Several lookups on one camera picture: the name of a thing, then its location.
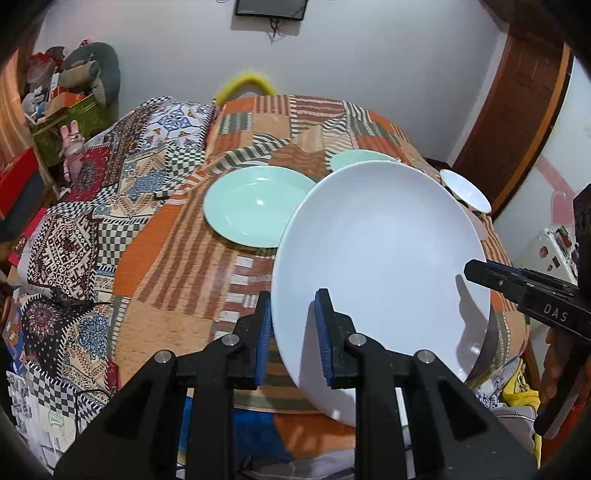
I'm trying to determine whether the large white plate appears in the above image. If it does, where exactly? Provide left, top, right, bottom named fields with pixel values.
left=271, top=161, right=493, bottom=428

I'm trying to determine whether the pink rabbit toy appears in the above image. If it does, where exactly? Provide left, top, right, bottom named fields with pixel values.
left=60, top=120, right=86, bottom=181

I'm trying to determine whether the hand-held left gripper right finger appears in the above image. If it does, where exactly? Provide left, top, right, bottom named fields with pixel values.
left=314, top=288, right=541, bottom=480

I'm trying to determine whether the blue printed box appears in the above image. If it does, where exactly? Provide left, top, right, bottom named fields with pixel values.
left=0, top=300, right=25, bottom=374

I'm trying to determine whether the black wall monitor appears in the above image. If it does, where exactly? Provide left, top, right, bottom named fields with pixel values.
left=235, top=0, right=308, bottom=20

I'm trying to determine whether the yellow cloth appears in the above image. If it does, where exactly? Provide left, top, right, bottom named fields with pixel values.
left=503, top=360, right=541, bottom=409

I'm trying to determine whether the brown wooden door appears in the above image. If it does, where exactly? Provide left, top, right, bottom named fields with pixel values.
left=450, top=23, right=575, bottom=217

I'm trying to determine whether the person's right hand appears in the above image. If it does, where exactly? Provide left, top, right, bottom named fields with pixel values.
left=540, top=329, right=563, bottom=403

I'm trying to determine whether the blue cloth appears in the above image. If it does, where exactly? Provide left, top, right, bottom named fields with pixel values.
left=180, top=401, right=296, bottom=464

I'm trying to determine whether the small mint green plate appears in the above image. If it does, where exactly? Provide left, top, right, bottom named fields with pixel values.
left=329, top=150, right=400, bottom=172

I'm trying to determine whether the white bowl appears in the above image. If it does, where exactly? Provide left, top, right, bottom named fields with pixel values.
left=440, top=169, right=492, bottom=214
left=457, top=200, right=490, bottom=241

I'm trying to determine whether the multicolour patterned quilt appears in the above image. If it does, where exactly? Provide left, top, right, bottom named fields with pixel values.
left=9, top=96, right=218, bottom=444

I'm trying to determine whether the grey green plush pillow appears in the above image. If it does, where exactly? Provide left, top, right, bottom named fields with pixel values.
left=60, top=42, right=122, bottom=107

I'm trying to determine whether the red box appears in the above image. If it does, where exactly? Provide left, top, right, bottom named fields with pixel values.
left=0, top=148, right=42, bottom=217

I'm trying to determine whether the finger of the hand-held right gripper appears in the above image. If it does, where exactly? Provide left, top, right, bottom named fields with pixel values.
left=464, top=259, right=527, bottom=302
left=487, top=261, right=578, bottom=296

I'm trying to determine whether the orange striped patchwork blanket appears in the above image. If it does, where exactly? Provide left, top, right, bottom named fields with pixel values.
left=113, top=95, right=529, bottom=416

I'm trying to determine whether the pink ribbon wall sticker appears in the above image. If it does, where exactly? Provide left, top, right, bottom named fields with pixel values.
left=536, top=157, right=573, bottom=195

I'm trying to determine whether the large mint green plate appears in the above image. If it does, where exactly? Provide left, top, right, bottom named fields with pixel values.
left=203, top=166, right=317, bottom=250

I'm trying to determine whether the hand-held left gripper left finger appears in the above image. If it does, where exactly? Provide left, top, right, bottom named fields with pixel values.
left=54, top=291, right=273, bottom=480

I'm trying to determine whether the white mini fridge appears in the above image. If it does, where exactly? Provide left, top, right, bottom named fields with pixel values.
left=512, top=226, right=583, bottom=282

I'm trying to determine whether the orange box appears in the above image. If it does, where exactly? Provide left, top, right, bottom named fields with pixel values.
left=46, top=91, right=88, bottom=112

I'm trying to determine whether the group of fridge magnets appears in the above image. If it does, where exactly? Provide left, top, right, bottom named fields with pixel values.
left=538, top=226, right=580, bottom=273

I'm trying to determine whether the pile of plush toys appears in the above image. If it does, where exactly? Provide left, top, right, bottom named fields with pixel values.
left=21, top=46, right=65, bottom=118

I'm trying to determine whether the yellow fuzzy hoop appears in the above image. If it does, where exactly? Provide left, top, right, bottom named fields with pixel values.
left=216, top=70, right=277, bottom=104

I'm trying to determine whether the white printed cloth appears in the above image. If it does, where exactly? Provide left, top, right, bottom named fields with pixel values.
left=470, top=360, right=513, bottom=409

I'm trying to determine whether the green printed box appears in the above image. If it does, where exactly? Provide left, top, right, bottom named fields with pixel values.
left=32, top=95, right=107, bottom=162

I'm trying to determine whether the pink heart wall sticker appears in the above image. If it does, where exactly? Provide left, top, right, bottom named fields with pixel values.
left=551, top=190, right=578, bottom=227

